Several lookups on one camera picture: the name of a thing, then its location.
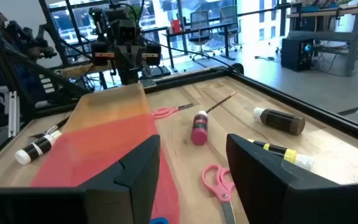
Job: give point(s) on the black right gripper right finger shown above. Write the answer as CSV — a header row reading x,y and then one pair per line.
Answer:
x,y
291,205

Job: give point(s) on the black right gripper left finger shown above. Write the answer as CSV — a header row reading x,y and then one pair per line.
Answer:
x,y
104,202

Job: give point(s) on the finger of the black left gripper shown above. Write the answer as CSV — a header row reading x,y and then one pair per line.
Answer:
x,y
153,60
99,61

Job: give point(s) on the yellow paint bottle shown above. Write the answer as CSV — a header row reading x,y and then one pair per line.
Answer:
x,y
291,155

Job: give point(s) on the white paint bottle black label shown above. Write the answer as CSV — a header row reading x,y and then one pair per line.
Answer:
x,y
37,147

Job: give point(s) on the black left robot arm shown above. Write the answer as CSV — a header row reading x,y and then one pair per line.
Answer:
x,y
128,77

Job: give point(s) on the red container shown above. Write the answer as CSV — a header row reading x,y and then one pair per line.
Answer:
x,y
176,26

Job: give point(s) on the orange translucent plastic bin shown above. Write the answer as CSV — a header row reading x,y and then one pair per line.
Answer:
x,y
110,105

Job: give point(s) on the pink translucent plastic bin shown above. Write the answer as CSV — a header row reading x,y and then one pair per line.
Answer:
x,y
89,149

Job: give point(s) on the grey mesh office chair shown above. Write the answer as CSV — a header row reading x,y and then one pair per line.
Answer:
x,y
228,18
200,25

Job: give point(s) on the black computer tower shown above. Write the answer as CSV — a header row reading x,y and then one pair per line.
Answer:
x,y
295,56

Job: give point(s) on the grey standing desk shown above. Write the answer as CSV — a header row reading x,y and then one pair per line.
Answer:
x,y
322,35

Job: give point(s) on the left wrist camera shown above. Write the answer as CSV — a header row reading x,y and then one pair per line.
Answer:
x,y
127,33

